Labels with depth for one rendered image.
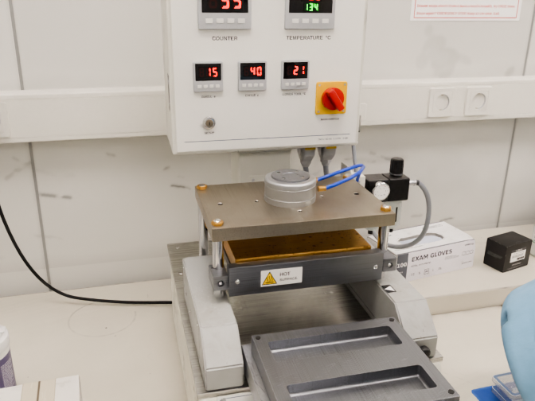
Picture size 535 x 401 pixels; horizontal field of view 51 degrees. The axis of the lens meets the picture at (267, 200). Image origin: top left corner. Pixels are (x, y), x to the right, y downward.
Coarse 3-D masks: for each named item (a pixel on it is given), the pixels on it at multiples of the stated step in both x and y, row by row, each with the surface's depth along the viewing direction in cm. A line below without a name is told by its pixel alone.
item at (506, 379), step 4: (508, 372) 98; (496, 376) 97; (500, 376) 97; (504, 376) 97; (508, 376) 97; (512, 376) 97; (500, 380) 96; (504, 380) 96; (508, 380) 96; (512, 380) 96; (504, 384) 95; (508, 384) 95; (512, 384) 95; (508, 388) 94; (512, 388) 94; (516, 388) 94; (512, 392) 93; (516, 392) 93
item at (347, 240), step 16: (240, 240) 84; (256, 240) 84; (272, 240) 85; (288, 240) 85; (304, 240) 85; (320, 240) 85; (336, 240) 85; (352, 240) 85; (240, 256) 79; (256, 256) 80; (272, 256) 80; (288, 256) 81
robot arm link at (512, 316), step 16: (528, 288) 46; (512, 304) 46; (528, 304) 44; (512, 320) 45; (528, 320) 44; (512, 336) 44; (528, 336) 43; (512, 352) 44; (528, 352) 43; (512, 368) 44; (528, 368) 43; (528, 384) 43; (528, 400) 43
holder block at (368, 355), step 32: (384, 320) 76; (256, 352) 70; (288, 352) 72; (320, 352) 72; (352, 352) 69; (384, 352) 70; (416, 352) 70; (288, 384) 64; (320, 384) 65; (352, 384) 66; (384, 384) 66; (416, 384) 66; (448, 384) 64
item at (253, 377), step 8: (248, 352) 73; (248, 360) 72; (248, 368) 71; (256, 368) 70; (248, 376) 71; (256, 376) 69; (248, 384) 71; (256, 384) 67; (256, 392) 67; (264, 392) 66; (256, 400) 67; (264, 400) 65
